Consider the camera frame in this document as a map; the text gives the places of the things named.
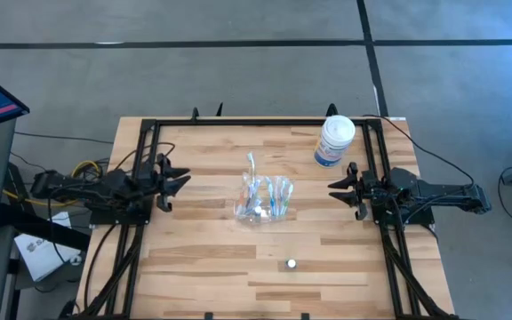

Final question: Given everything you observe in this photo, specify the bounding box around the white Lysol wipes canister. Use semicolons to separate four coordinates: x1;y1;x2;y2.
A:
313;115;356;169

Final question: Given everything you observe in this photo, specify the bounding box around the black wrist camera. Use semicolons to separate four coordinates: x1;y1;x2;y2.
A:
362;175;388;201
142;166;164;190

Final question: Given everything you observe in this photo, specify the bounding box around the clear acrylic organizer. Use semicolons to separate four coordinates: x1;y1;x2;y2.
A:
233;176;298;228

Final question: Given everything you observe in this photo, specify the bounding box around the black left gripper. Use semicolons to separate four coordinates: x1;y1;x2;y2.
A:
142;153;192;213

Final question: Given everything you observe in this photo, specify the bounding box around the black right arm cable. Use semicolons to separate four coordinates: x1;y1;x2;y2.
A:
361;114;476;187

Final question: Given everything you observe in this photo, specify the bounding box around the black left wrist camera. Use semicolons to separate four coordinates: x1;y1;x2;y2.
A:
142;166;164;190

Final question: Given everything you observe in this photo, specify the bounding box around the black metal beam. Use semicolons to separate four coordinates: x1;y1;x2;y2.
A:
0;202;92;251

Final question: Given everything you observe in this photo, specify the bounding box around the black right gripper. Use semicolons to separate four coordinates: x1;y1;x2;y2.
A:
327;161;375;222

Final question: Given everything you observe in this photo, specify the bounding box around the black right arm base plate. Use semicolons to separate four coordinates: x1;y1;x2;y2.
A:
371;204;436;227

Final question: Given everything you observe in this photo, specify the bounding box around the white paper booklet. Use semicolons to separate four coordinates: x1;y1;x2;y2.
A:
13;211;83;283

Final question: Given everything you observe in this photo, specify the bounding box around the thin black floor cable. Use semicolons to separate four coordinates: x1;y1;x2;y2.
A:
14;131;115;145

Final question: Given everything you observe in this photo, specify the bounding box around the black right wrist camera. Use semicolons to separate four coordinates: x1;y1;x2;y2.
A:
362;175;388;201

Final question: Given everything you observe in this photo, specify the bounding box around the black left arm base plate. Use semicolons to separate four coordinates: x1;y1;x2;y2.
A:
89;207;153;227

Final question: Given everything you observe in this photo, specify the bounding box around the yellow cable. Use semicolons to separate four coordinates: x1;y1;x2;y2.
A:
1;159;102;208

